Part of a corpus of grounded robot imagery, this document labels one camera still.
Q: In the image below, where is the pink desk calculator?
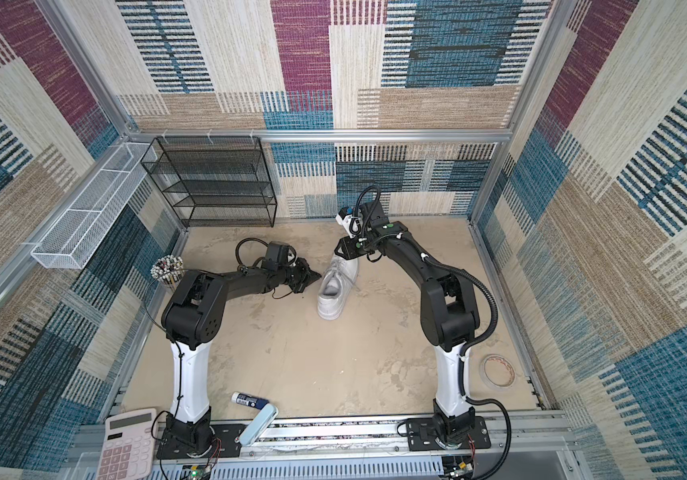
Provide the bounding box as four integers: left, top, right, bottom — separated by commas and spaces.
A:
96, 408, 157, 480

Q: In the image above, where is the black corrugated right cable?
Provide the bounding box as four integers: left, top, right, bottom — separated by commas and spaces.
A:
420, 257, 513, 480

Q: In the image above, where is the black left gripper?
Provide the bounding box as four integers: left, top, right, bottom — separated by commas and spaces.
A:
277, 257, 321, 293

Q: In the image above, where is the clear tape roll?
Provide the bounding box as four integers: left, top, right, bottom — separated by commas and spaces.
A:
479, 354, 517, 391

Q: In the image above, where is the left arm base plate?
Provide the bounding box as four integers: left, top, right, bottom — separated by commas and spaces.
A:
155, 423, 246, 460

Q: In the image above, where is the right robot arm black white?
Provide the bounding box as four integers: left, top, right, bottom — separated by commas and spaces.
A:
335, 201, 479, 448

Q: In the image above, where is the black wire mesh shelf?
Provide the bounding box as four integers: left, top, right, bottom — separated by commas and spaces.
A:
140, 136, 277, 228

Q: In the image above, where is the white wire mesh basket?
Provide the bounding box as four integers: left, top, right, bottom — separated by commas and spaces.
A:
31, 142, 148, 270

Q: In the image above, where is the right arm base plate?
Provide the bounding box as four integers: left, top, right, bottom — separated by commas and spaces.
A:
397, 416, 491, 451

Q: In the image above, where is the white leather sneaker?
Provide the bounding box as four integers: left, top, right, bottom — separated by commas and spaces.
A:
317, 255, 359, 321

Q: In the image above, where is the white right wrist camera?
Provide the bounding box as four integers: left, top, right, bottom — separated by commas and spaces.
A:
335, 207, 363, 239

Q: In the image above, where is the thin black left cable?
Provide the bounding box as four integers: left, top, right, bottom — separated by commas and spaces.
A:
141, 299, 224, 480

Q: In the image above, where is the blue white glue stick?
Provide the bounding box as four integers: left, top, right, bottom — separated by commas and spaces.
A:
231, 392, 269, 410

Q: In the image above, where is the cup of coloured pencils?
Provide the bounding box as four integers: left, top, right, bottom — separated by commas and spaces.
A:
150, 255, 185, 288

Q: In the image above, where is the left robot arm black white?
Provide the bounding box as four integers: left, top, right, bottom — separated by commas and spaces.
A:
161, 238, 321, 458

